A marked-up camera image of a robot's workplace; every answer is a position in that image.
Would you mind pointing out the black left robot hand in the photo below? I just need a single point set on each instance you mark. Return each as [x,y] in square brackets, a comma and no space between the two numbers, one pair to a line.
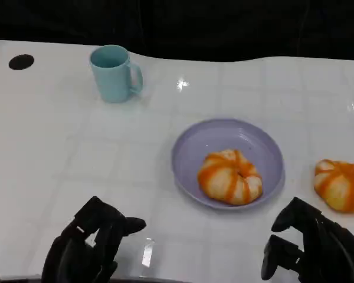
[73,256]

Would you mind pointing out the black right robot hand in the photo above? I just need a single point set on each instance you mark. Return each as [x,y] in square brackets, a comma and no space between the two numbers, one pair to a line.
[318,253]

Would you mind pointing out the orange and white bread roll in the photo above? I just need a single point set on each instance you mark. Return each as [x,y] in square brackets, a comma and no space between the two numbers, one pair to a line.
[230,179]
[342,188]

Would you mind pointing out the lilac plate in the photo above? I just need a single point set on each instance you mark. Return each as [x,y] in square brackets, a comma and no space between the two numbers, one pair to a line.
[194,147]

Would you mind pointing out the pale green mug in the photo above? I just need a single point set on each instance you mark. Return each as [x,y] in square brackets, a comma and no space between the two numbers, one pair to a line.
[112,82]

